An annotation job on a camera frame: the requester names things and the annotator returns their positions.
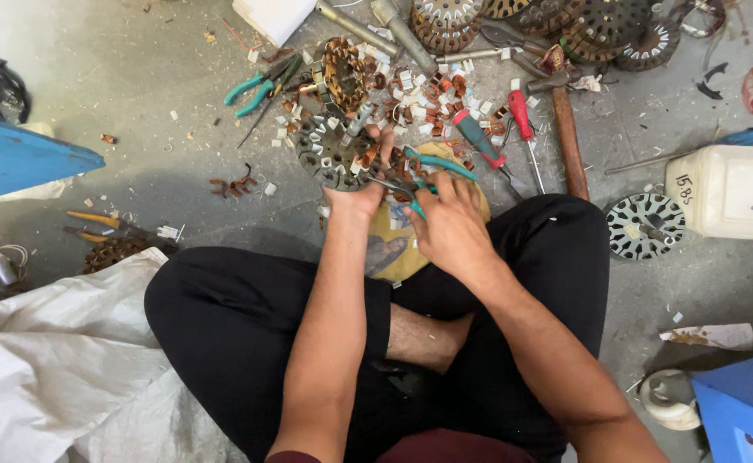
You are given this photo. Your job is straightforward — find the teal-handled combination pliers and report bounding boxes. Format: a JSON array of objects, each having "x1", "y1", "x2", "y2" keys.
[{"x1": 223, "y1": 63, "x2": 290, "y2": 119}]

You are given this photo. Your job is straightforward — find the black rubber scraps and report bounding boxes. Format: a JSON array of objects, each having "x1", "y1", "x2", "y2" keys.
[{"x1": 696, "y1": 62, "x2": 730, "y2": 101}]

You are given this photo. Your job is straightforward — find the white tape roll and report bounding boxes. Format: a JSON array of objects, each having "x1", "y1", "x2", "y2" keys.
[{"x1": 638, "y1": 369, "x2": 703, "y2": 432}]

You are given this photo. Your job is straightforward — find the thin grey metal pipe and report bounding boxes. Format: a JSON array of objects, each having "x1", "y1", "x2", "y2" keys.
[{"x1": 315, "y1": 0, "x2": 401, "y2": 58}]

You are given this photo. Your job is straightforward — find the grey motor stator with shaft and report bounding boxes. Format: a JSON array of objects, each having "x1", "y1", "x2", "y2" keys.
[{"x1": 294, "y1": 102, "x2": 385, "y2": 193}]

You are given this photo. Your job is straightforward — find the white box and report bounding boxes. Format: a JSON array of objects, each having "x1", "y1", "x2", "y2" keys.
[{"x1": 232, "y1": 0, "x2": 319, "y2": 48}]

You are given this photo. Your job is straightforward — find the blue box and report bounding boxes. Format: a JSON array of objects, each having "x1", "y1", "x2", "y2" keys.
[{"x1": 692, "y1": 350, "x2": 753, "y2": 463}]

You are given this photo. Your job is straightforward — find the single rusty stator core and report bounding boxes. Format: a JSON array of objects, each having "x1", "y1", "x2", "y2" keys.
[{"x1": 82, "y1": 237, "x2": 160, "y2": 275}]

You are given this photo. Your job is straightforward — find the bare grey stator core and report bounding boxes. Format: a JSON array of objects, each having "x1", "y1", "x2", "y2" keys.
[{"x1": 606, "y1": 192, "x2": 687, "y2": 262}]

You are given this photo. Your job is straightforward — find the thick grey metal pipe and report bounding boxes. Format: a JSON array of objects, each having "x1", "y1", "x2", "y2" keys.
[{"x1": 370, "y1": 0, "x2": 440, "y2": 77}]

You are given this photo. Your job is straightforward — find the red and teal screwdriver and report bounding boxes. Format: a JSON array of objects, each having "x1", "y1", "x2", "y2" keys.
[{"x1": 451, "y1": 108, "x2": 527, "y2": 201}]

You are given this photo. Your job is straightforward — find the white woven sack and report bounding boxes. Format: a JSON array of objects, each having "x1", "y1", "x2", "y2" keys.
[{"x1": 0, "y1": 247, "x2": 250, "y2": 463}]

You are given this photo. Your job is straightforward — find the blue-handled long screwdriver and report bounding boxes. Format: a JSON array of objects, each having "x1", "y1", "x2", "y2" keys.
[{"x1": 604, "y1": 126, "x2": 753, "y2": 176}]

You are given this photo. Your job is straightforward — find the person's maroon shirt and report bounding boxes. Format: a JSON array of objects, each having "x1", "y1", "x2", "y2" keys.
[{"x1": 266, "y1": 427, "x2": 539, "y2": 463}]

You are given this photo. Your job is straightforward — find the copper-wound motor stator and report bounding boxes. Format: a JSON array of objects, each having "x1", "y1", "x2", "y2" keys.
[{"x1": 315, "y1": 36, "x2": 379, "y2": 114}]

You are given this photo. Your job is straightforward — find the pile of copper and insulation scraps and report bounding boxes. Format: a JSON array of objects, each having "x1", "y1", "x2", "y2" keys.
[{"x1": 266, "y1": 37, "x2": 545, "y2": 150}]

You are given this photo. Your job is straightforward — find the yellow-handled pliers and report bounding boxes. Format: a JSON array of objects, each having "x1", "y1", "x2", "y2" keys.
[{"x1": 64, "y1": 210, "x2": 182, "y2": 246}]

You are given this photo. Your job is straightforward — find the teal-handled long-nose pliers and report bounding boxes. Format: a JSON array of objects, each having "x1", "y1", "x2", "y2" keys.
[{"x1": 367, "y1": 147, "x2": 480, "y2": 221}]

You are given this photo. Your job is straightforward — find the large metal snips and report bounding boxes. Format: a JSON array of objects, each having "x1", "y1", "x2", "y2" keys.
[{"x1": 479, "y1": 24, "x2": 552, "y2": 79}]

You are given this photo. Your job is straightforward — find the dark green-handled cutters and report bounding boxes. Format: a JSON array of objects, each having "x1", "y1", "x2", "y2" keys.
[{"x1": 266, "y1": 54, "x2": 307, "y2": 99}]

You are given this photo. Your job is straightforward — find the stack of rusty stator cores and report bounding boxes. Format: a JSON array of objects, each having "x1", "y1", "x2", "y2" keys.
[{"x1": 408, "y1": 0, "x2": 487, "y2": 56}]

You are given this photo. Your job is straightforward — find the yellow printed bag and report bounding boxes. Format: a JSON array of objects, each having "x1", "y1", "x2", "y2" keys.
[{"x1": 364, "y1": 141, "x2": 492, "y2": 284}]

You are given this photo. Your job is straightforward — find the person's bare leg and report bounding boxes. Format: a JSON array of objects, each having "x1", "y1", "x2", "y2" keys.
[{"x1": 386, "y1": 302, "x2": 475, "y2": 375}]

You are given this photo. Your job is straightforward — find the wooden-handled hammer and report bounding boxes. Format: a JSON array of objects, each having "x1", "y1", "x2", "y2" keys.
[{"x1": 526, "y1": 69, "x2": 590, "y2": 202}]

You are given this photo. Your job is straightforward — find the thin black awl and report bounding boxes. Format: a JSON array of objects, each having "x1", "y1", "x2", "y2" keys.
[{"x1": 235, "y1": 89, "x2": 289, "y2": 150}]

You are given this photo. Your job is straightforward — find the person's left hand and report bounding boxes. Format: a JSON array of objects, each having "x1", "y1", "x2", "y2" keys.
[{"x1": 322, "y1": 125, "x2": 396, "y2": 218}]

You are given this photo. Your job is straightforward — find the blue wooden board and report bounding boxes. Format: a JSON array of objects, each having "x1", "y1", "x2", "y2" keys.
[{"x1": 0, "y1": 112, "x2": 106, "y2": 206}]

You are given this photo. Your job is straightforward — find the silver capacitor with wires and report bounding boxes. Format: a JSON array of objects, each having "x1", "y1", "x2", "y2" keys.
[{"x1": 0, "y1": 244, "x2": 29, "y2": 288}]

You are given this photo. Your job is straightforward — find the heap of rusty stator cores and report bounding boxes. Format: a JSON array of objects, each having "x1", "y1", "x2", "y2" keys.
[{"x1": 482, "y1": 0, "x2": 684, "y2": 73}]

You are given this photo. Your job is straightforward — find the person's black trousers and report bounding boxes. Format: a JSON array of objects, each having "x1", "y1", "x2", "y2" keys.
[{"x1": 143, "y1": 193, "x2": 611, "y2": 463}]

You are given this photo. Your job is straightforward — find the torn paper scrap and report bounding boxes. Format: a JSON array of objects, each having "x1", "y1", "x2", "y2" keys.
[{"x1": 659, "y1": 323, "x2": 753, "y2": 352}]

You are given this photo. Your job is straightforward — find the red-handled screwdriver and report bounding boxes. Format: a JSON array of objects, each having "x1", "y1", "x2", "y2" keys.
[{"x1": 508, "y1": 89, "x2": 546, "y2": 195}]

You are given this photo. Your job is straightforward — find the small copper wire scrap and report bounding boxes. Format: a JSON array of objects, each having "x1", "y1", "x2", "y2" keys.
[{"x1": 208, "y1": 162, "x2": 259, "y2": 199}]

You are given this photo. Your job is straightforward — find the short metal rod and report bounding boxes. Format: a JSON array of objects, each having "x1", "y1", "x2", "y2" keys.
[{"x1": 434, "y1": 48, "x2": 503, "y2": 66}]

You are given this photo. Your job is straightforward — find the white plastic jerrycan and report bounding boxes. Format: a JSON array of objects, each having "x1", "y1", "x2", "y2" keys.
[{"x1": 664, "y1": 144, "x2": 753, "y2": 243}]

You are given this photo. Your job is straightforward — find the person's right hand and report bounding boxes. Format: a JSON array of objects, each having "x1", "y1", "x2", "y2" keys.
[{"x1": 404, "y1": 170, "x2": 501, "y2": 279}]

